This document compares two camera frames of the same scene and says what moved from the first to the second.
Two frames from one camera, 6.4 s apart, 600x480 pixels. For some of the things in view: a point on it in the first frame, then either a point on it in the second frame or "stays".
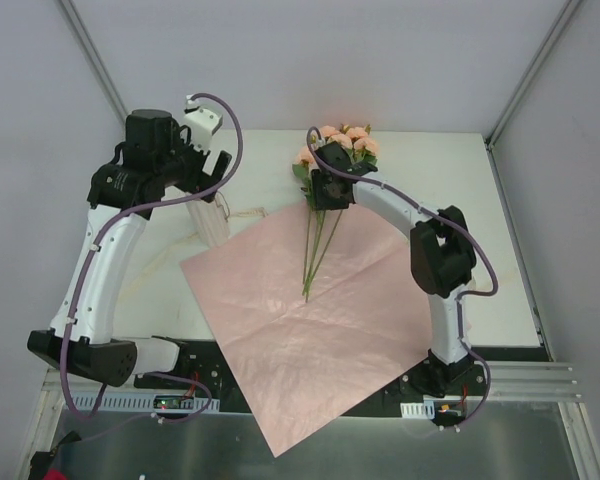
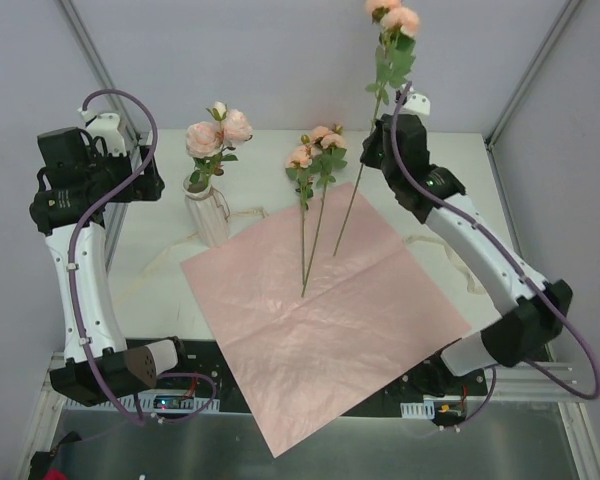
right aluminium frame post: (566, 15) stays
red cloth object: (54, 474) stays
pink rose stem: (363, 148) -> (329, 145)
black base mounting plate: (207, 375) stays
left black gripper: (206, 175) -> (150, 176)
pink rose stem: (306, 245) -> (393, 22)
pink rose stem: (319, 215) -> (208, 143)
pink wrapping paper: (303, 364) stays
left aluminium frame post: (88, 49) stays
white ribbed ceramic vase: (212, 219) stays
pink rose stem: (340, 136) -> (297, 168)
